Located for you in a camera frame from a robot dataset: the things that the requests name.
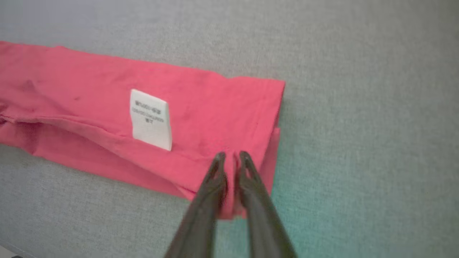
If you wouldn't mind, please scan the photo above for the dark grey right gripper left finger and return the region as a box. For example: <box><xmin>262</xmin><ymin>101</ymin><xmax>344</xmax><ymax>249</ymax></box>
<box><xmin>163</xmin><ymin>152</ymin><xmax>228</xmax><ymax>258</ymax></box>

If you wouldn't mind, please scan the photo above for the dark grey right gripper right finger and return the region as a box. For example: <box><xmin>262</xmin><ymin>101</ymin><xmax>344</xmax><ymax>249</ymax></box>
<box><xmin>238</xmin><ymin>150</ymin><xmax>298</xmax><ymax>258</ymax></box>

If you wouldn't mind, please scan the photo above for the red white basketball jersey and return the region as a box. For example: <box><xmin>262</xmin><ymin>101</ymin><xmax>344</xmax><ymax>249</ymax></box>
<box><xmin>0</xmin><ymin>40</ymin><xmax>286</xmax><ymax>220</ymax></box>

